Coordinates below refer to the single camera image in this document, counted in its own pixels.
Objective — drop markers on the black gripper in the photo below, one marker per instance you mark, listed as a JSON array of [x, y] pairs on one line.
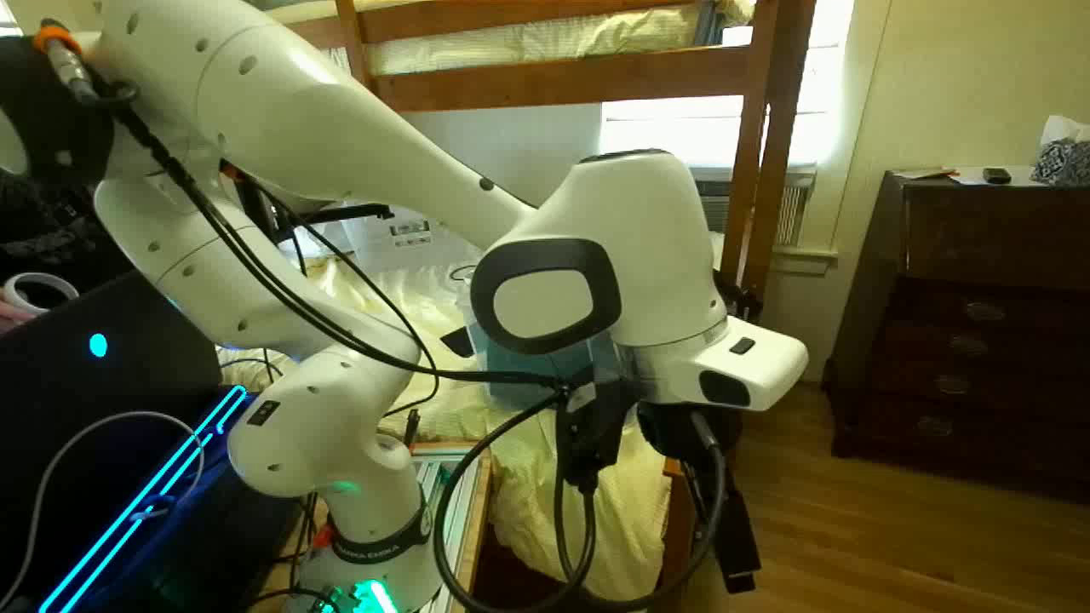
[[690, 433]]

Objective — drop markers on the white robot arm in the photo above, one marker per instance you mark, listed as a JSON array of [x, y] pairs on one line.
[[619, 254]]

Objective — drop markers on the teal cloth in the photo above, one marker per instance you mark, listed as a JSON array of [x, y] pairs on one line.
[[573, 364]]

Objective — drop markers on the dark wooden dresser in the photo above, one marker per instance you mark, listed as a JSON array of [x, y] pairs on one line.
[[964, 338]]

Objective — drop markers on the black computer tower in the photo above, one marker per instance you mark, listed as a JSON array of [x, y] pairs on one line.
[[112, 477]]

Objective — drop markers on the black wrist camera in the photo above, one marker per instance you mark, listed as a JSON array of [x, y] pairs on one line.
[[589, 432]]

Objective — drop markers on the wooden bunk bed frame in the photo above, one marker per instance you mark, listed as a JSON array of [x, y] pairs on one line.
[[764, 73]]

